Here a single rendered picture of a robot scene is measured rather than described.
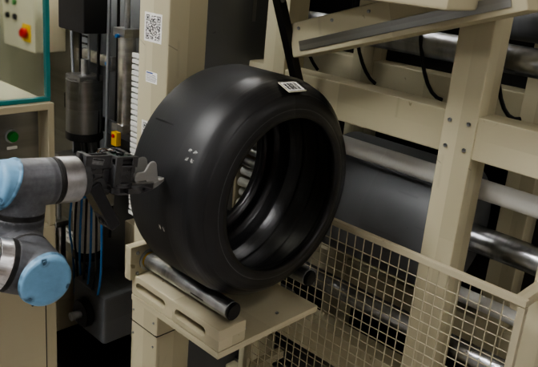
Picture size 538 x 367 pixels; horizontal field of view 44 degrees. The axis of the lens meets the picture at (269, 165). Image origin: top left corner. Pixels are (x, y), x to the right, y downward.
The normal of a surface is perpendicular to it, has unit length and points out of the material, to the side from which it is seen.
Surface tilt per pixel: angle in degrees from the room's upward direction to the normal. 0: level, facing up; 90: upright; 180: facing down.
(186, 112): 46
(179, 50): 90
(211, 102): 37
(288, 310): 0
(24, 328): 90
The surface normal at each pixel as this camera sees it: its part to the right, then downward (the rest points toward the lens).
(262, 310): 0.09, -0.95
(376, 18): -0.70, 0.16
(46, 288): 0.63, 0.27
